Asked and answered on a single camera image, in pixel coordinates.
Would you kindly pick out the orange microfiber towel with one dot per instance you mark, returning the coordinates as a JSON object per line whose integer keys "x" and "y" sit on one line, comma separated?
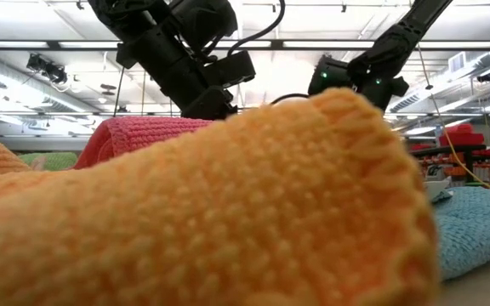
{"x": 228, "y": 204}

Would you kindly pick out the black ceiling-mounted device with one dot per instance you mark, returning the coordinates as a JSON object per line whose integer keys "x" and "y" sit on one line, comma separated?
{"x": 45, "y": 68}

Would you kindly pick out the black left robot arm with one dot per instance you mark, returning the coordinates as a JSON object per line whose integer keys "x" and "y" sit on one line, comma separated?
{"x": 202, "y": 17}

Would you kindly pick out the pink microfiber towel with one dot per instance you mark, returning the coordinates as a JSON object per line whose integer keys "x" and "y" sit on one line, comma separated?
{"x": 134, "y": 134}

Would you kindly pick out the blue microfiber towel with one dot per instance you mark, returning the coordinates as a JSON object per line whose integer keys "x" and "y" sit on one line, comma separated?
{"x": 474, "y": 229}

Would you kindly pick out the red storage bins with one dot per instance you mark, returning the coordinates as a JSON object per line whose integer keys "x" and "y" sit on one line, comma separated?
{"x": 462, "y": 136}

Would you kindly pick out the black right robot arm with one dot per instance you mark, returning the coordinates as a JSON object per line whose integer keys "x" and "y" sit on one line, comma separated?
{"x": 398, "y": 38}

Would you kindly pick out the green microfiber towel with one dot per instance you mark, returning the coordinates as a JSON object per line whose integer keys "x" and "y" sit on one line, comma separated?
{"x": 51, "y": 161}

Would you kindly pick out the black ceiling dome camera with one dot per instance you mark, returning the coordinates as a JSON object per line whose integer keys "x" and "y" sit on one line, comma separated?
{"x": 487, "y": 76}

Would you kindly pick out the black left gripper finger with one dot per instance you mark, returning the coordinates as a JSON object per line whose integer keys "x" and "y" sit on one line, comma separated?
{"x": 181, "y": 100}
{"x": 215, "y": 104}

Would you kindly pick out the black shelf rack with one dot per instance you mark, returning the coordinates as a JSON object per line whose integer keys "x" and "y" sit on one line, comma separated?
{"x": 449, "y": 149}

